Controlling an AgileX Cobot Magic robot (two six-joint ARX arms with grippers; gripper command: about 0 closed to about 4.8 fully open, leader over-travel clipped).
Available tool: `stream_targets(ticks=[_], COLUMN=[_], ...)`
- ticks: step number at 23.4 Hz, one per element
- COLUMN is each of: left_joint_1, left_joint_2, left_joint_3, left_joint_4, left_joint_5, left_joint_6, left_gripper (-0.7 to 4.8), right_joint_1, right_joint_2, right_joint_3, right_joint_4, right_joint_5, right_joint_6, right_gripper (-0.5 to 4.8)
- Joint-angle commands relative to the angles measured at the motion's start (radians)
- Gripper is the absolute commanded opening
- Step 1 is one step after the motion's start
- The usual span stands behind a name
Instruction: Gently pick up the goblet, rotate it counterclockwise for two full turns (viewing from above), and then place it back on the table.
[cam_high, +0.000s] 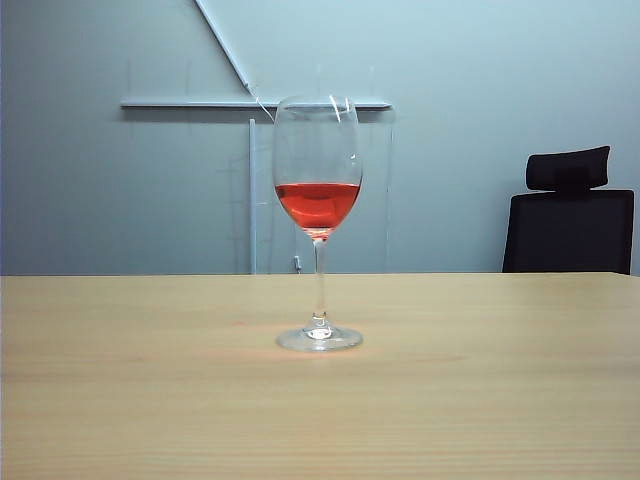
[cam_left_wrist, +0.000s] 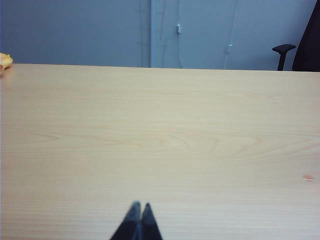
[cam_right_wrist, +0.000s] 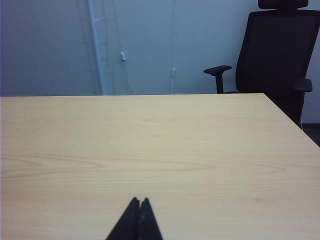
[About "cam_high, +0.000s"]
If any clear goblet with red liquid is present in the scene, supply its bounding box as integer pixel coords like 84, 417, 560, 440
272, 94, 365, 353

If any black office chair with headrest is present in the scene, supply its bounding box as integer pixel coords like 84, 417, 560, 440
502, 145, 636, 276

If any vertical white wall trunking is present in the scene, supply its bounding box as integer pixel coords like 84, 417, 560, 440
248, 118, 258, 275

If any horizontal white wall trunking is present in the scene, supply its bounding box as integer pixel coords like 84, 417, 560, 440
119, 98, 394, 110

